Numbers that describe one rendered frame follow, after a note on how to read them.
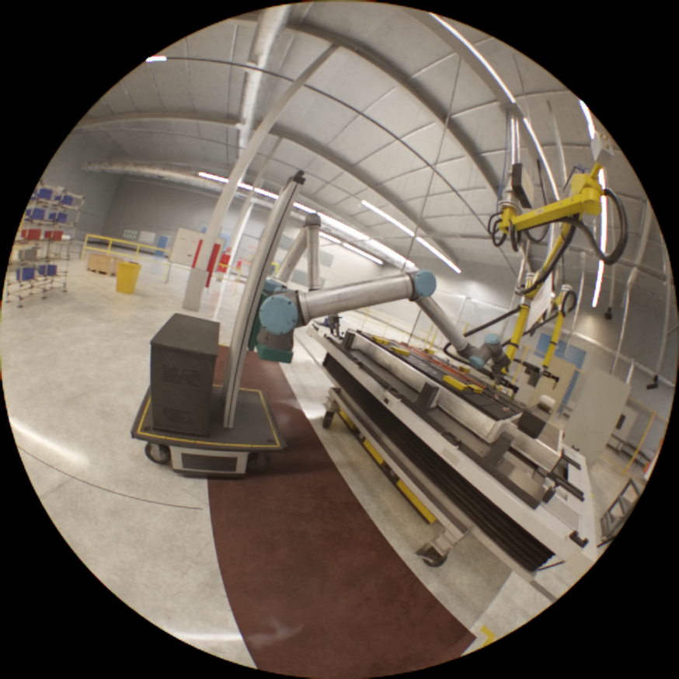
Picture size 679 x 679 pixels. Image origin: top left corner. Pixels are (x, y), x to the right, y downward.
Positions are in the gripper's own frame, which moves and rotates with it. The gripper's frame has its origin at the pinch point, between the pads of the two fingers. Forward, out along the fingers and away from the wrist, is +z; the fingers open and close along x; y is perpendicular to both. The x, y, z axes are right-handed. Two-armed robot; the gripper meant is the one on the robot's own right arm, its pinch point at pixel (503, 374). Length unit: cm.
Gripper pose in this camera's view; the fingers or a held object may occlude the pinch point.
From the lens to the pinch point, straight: 156.5
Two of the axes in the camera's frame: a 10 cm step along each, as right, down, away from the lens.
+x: -7.5, 6.6, 0.3
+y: -1.9, -2.6, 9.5
